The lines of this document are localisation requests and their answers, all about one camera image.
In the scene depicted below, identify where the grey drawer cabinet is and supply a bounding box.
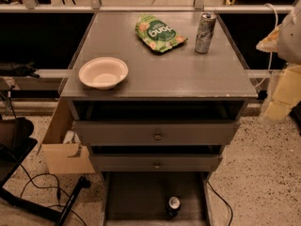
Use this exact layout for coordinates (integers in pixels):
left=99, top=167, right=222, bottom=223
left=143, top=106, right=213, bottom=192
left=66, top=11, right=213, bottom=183
left=59, top=10, right=259, bottom=174

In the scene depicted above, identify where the metal railing frame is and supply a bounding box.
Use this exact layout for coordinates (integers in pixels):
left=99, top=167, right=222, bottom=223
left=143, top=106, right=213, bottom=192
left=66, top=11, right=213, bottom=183
left=1, top=0, right=294, bottom=94

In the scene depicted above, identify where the grey middle drawer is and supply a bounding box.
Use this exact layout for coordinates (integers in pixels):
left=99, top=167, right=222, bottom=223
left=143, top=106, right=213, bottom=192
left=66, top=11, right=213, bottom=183
left=90, top=154, right=222, bottom=172

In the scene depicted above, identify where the green chip bag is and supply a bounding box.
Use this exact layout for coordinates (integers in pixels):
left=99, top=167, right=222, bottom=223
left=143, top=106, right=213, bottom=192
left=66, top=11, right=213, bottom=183
left=135, top=14, right=187, bottom=53

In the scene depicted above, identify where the blue pepsi can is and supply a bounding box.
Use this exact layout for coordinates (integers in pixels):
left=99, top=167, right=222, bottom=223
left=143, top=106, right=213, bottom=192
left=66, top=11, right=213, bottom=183
left=166, top=196, right=182, bottom=218

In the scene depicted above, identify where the brown cardboard box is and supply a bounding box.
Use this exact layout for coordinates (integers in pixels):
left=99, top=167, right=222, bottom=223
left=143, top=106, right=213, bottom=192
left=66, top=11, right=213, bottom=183
left=41, top=100, right=95, bottom=174

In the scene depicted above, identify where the black floor cable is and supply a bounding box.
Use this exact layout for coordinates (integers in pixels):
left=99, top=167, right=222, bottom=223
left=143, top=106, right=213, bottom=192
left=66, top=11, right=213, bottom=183
left=18, top=163, right=88, bottom=226
left=206, top=180, right=234, bottom=226

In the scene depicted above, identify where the black floor stand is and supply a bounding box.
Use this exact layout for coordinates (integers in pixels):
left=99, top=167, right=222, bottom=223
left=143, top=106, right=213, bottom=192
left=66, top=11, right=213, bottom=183
left=0, top=176, right=92, bottom=226

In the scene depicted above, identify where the white hanging cable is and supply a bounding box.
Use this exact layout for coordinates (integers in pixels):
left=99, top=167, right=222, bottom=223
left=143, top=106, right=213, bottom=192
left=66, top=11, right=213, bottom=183
left=253, top=3, right=280, bottom=89

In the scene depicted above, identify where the white paper bowl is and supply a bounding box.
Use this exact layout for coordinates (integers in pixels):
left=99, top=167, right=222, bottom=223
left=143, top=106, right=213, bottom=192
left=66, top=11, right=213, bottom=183
left=78, top=57, right=129, bottom=89

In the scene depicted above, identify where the grey top drawer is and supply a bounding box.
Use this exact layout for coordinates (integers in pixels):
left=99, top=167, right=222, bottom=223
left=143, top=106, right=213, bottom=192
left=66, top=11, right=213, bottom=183
left=73, top=121, right=240, bottom=146

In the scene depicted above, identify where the black chair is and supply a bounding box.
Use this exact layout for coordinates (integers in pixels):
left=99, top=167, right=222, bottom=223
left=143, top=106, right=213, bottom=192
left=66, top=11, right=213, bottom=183
left=0, top=117, right=37, bottom=186

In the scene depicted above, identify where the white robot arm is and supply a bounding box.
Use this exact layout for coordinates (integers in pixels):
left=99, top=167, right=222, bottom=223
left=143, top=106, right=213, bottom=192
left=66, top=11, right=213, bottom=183
left=256, top=6, right=301, bottom=123

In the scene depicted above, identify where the grey open bottom drawer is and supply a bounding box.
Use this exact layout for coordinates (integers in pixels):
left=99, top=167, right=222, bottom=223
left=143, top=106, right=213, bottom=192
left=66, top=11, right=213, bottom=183
left=101, top=172, right=214, bottom=226

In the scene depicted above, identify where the tall silver drink can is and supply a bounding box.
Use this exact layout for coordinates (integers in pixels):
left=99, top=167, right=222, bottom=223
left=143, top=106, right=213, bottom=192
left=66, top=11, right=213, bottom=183
left=195, top=12, right=217, bottom=54

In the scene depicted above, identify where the black floor cable right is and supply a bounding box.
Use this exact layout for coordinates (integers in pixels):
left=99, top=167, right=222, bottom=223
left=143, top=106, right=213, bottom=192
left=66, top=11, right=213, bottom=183
left=206, top=180, right=234, bottom=226

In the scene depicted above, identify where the black floor cable left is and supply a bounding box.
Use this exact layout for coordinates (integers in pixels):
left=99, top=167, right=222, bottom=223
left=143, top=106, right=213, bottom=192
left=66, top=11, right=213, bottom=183
left=18, top=163, right=88, bottom=226

